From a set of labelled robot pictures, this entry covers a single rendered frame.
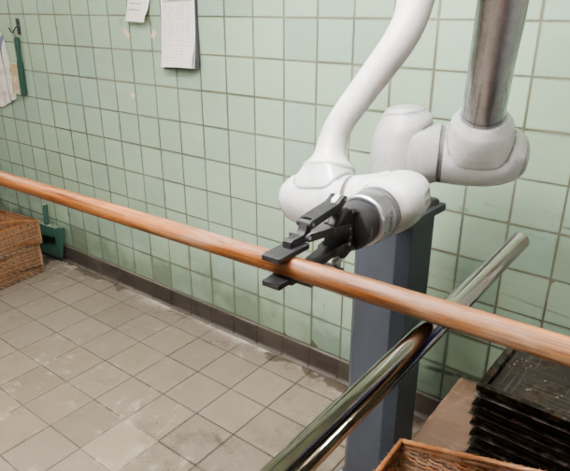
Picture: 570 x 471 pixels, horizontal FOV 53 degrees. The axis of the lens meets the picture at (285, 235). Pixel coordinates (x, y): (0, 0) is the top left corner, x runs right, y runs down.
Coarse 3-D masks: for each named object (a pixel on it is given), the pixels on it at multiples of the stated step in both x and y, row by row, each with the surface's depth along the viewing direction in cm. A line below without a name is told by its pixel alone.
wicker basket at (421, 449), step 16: (400, 448) 110; (416, 448) 109; (432, 448) 106; (448, 448) 105; (384, 464) 104; (400, 464) 112; (416, 464) 110; (432, 464) 107; (448, 464) 105; (464, 464) 103; (480, 464) 101; (496, 464) 99; (512, 464) 97
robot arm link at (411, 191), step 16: (352, 176) 104; (368, 176) 101; (384, 176) 99; (400, 176) 99; (416, 176) 101; (352, 192) 100; (400, 192) 95; (416, 192) 97; (400, 208) 94; (416, 208) 97; (400, 224) 95
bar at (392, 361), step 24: (528, 240) 92; (480, 264) 82; (504, 264) 83; (456, 288) 75; (480, 288) 76; (408, 336) 63; (432, 336) 64; (384, 360) 59; (408, 360) 60; (360, 384) 55; (384, 384) 56; (336, 408) 52; (360, 408) 53; (312, 432) 49; (336, 432) 50; (288, 456) 46; (312, 456) 47
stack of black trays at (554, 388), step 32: (512, 352) 120; (480, 384) 109; (512, 384) 111; (544, 384) 111; (480, 416) 111; (512, 416) 108; (544, 416) 102; (480, 448) 113; (512, 448) 110; (544, 448) 106
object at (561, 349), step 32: (32, 192) 109; (64, 192) 104; (128, 224) 93; (160, 224) 89; (224, 256) 82; (256, 256) 78; (352, 288) 69; (384, 288) 67; (448, 320) 63; (480, 320) 61; (512, 320) 60; (544, 352) 57
